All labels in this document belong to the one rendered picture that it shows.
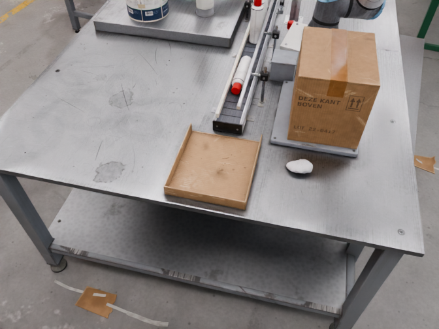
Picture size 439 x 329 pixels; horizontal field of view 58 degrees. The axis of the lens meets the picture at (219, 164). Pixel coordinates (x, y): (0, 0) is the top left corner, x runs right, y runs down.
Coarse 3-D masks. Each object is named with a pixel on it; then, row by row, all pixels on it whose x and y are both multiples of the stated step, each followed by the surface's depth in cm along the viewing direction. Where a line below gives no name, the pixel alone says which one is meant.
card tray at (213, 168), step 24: (192, 144) 139; (216, 144) 139; (240, 144) 139; (192, 168) 132; (216, 168) 132; (240, 168) 132; (168, 192) 124; (192, 192) 121; (216, 192) 125; (240, 192) 125
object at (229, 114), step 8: (272, 8) 196; (248, 40) 176; (264, 40) 176; (248, 48) 172; (256, 64) 164; (232, 80) 157; (248, 88) 153; (232, 96) 150; (224, 104) 147; (232, 104) 147; (224, 112) 144; (232, 112) 144; (240, 112) 144; (216, 120) 141; (224, 120) 141; (232, 120) 141
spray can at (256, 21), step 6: (258, 0) 160; (252, 6) 163; (258, 6) 162; (252, 12) 164; (258, 12) 163; (252, 18) 166; (258, 18) 165; (252, 24) 167; (258, 24) 167; (252, 30) 169; (258, 30) 169; (252, 36) 171; (258, 36) 171; (252, 42) 173
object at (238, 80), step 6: (240, 60) 159; (246, 60) 157; (240, 66) 155; (246, 66) 155; (240, 72) 151; (246, 72) 153; (234, 78) 150; (240, 78) 149; (234, 84) 148; (240, 84) 149; (234, 90) 148
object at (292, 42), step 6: (294, 24) 183; (300, 24) 183; (294, 30) 179; (300, 30) 180; (288, 36) 175; (294, 36) 176; (300, 36) 176; (282, 42) 171; (288, 42) 171; (294, 42) 172; (300, 42) 172; (282, 48) 170; (288, 48) 169; (294, 48) 168
